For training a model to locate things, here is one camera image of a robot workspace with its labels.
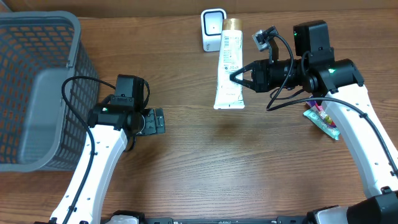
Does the purple red pad pack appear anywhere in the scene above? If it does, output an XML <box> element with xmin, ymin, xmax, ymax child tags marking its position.
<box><xmin>307</xmin><ymin>100</ymin><xmax>336</xmax><ymax>128</ymax></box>

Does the white tube gold cap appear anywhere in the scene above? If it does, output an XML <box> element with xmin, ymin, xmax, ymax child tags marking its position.
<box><xmin>213</xmin><ymin>18</ymin><xmax>244</xmax><ymax>110</ymax></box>

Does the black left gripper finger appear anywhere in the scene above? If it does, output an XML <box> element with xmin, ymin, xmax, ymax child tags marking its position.
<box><xmin>137</xmin><ymin>109</ymin><xmax>156</xmax><ymax>136</ymax></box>
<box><xmin>155</xmin><ymin>108</ymin><xmax>165</xmax><ymax>134</ymax></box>

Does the teal wet wipes pack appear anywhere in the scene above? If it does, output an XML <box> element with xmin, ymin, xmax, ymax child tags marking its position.
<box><xmin>303</xmin><ymin>109</ymin><xmax>340</xmax><ymax>140</ymax></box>

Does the grey plastic mesh basket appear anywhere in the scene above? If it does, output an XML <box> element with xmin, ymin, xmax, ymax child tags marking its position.
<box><xmin>1</xmin><ymin>11</ymin><xmax>99</xmax><ymax>172</ymax></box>

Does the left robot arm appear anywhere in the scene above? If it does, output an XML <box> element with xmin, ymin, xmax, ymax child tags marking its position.
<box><xmin>49</xmin><ymin>75</ymin><xmax>165</xmax><ymax>223</ymax></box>

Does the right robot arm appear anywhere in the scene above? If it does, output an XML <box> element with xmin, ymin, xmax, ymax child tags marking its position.
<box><xmin>230</xmin><ymin>21</ymin><xmax>397</xmax><ymax>224</ymax></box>

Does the white barcode scanner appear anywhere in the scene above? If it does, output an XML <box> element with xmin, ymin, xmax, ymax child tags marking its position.
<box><xmin>200</xmin><ymin>8</ymin><xmax>227</xmax><ymax>52</ymax></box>

